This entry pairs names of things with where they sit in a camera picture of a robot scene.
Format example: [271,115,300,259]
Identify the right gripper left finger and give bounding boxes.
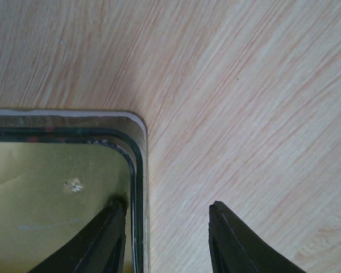
[30,200,126,273]

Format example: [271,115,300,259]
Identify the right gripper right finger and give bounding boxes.
[209,201,303,272]

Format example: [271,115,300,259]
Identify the gold metal tin tray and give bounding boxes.
[0,109,150,272]

